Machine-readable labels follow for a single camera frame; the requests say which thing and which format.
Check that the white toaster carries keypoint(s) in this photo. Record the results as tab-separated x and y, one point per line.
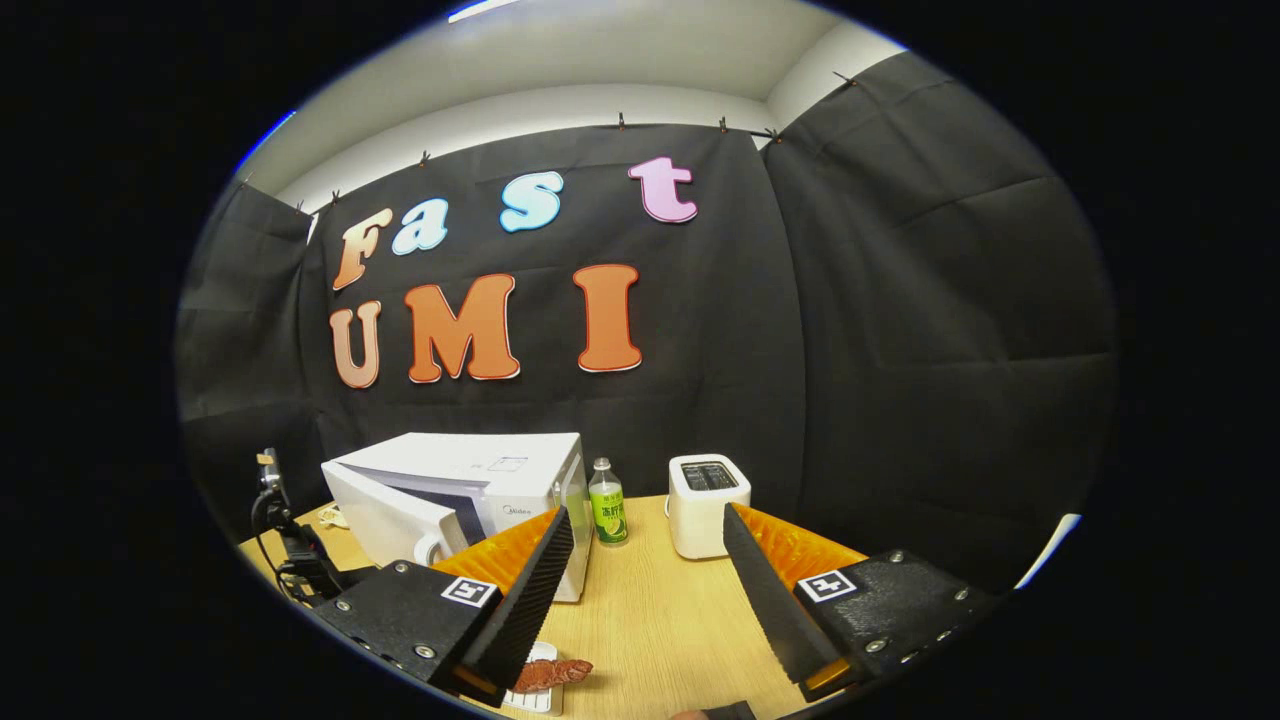
700	520

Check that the reddish brown meat piece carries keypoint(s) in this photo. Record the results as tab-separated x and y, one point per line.
555	672

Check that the ceiling light strip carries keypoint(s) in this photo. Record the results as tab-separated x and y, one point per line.
265	142
485	8

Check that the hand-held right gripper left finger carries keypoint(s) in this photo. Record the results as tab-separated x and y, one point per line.
530	600

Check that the black backdrop cloth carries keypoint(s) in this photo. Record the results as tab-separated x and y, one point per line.
850	350

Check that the white microwave oven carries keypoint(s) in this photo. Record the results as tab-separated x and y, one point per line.
470	455

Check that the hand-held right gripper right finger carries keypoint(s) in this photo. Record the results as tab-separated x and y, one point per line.
770	600

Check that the small white ribbed dish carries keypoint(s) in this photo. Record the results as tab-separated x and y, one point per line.
545	702

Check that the green label plastic bottle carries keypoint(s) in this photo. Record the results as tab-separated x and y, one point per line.
608	520

